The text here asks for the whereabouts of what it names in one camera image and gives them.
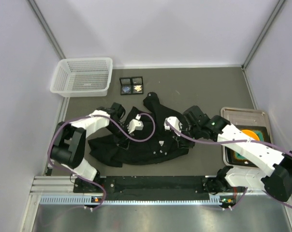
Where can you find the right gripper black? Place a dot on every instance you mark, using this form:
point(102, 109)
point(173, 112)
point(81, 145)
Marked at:
point(181, 133)

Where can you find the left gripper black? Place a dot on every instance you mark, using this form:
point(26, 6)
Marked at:
point(123, 135)

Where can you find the black button shirt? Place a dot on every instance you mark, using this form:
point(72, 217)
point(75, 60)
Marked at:
point(151, 145)

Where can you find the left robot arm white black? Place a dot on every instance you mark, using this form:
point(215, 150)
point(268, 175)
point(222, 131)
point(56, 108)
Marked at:
point(68, 148)

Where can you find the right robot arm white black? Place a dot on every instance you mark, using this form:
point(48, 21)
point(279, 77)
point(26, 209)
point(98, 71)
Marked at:
point(273, 166)

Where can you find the black box gold brooch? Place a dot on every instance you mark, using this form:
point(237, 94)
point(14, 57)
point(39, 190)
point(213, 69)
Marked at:
point(138, 85)

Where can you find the metal tray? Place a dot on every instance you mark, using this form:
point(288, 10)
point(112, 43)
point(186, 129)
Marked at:
point(256, 121)

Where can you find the green black mat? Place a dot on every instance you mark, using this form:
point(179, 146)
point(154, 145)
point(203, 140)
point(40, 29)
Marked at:
point(234, 158)

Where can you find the orange bowl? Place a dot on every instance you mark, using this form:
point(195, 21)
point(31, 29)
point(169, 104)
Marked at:
point(251, 134)

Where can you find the white perforated plastic basket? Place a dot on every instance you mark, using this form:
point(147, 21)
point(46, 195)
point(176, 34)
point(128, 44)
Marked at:
point(82, 77)

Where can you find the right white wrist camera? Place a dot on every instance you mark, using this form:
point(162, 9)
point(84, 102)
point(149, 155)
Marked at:
point(173, 122)

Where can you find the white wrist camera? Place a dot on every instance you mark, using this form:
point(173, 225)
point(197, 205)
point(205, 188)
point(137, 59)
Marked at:
point(135, 124)
point(173, 122)

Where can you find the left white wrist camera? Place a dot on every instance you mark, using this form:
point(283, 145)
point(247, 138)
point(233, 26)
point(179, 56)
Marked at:
point(135, 124)

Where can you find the grey slotted cable duct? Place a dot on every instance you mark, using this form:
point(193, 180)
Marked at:
point(91, 200)

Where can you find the aluminium rail frame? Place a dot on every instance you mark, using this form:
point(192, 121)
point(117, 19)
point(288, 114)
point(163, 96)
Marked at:
point(43, 185)

